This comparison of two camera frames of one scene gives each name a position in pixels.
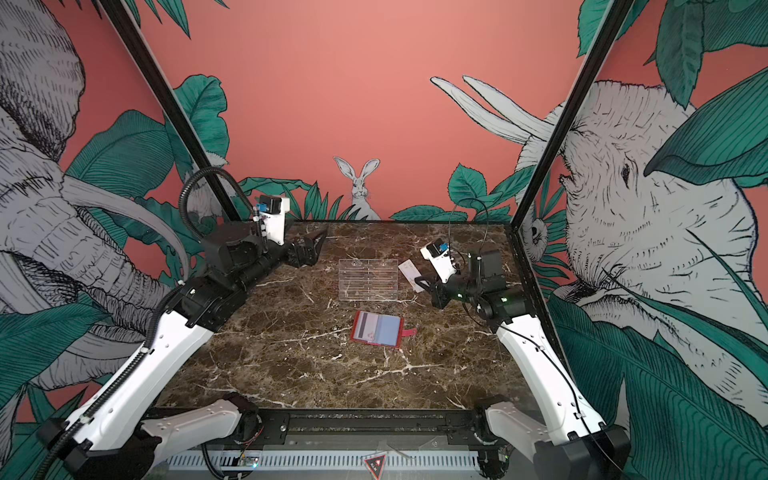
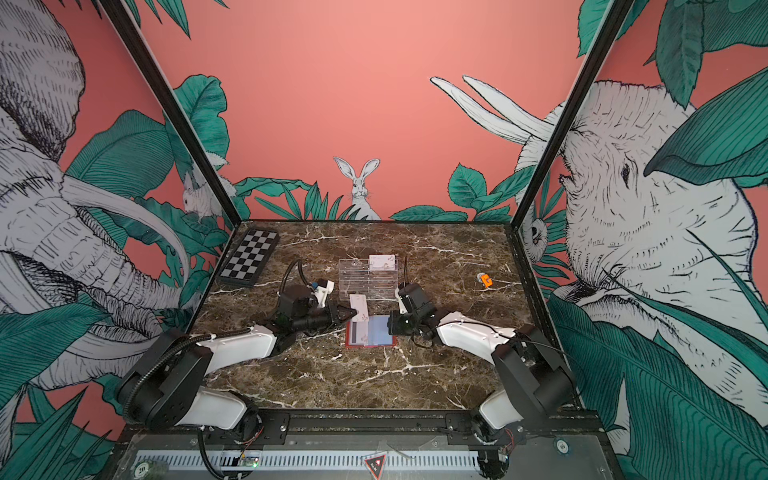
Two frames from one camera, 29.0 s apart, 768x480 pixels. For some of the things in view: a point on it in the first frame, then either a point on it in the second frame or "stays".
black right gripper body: x=461 y=290 to x=405 y=324
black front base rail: x=370 y=427 stays
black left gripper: x=310 y=256 to x=334 y=314
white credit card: x=410 y=272 to x=382 y=262
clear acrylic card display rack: x=368 y=279 stays
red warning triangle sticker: x=375 y=464 stays
